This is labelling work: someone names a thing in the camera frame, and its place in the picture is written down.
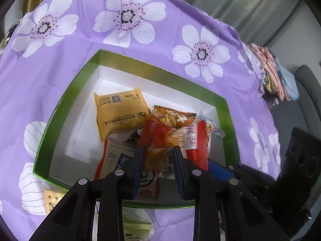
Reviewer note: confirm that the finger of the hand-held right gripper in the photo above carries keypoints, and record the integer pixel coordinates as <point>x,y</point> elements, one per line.
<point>220,169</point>

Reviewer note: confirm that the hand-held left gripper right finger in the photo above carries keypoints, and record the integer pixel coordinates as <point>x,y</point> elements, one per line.
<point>180,175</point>

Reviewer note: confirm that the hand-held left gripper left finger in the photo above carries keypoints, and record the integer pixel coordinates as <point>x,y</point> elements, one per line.
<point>136,173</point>

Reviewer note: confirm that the pink red-edged snack packet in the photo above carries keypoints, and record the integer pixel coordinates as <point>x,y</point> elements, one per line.
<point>117,160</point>

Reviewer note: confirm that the red white snack packet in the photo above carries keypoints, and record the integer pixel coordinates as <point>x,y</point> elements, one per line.
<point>202,143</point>

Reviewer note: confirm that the panda snack packet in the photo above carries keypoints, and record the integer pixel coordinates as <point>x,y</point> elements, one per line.
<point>160,133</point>

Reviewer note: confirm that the pale green snack packet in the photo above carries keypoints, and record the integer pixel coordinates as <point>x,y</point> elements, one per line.
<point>138,227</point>

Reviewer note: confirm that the green cardboard box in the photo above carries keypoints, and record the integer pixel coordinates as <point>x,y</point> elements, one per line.
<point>220,110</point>

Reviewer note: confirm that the orange snack packet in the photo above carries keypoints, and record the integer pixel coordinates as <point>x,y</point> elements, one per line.
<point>173,116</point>

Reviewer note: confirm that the yellow cracker packet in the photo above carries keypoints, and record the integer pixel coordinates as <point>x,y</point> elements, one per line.
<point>51,197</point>

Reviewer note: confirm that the yellow snack packet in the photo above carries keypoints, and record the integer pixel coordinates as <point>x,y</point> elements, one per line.
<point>117,115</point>

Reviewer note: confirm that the grey sofa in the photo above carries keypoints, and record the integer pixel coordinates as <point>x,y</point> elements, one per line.
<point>307,80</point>

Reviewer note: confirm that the pile of folded clothes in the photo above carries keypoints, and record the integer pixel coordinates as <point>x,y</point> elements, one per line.
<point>270,67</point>

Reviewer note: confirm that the purple floral cloth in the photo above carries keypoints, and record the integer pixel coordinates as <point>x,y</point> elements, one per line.
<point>62,67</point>

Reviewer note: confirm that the grey curtain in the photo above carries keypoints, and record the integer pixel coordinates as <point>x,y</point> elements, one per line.
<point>250,10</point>

